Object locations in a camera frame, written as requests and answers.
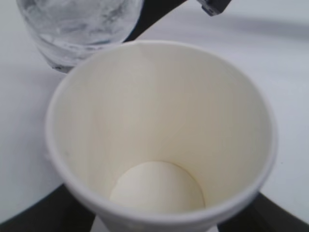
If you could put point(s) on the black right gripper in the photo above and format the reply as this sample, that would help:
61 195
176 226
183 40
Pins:
154 10

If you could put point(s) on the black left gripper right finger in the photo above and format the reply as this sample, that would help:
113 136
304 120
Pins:
262 215

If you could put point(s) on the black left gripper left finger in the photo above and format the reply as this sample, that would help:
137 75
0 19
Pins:
57 212

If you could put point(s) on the clear green-label water bottle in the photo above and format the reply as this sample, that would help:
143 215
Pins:
67 32

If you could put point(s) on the white paper cup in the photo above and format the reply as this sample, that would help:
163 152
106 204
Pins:
160 136

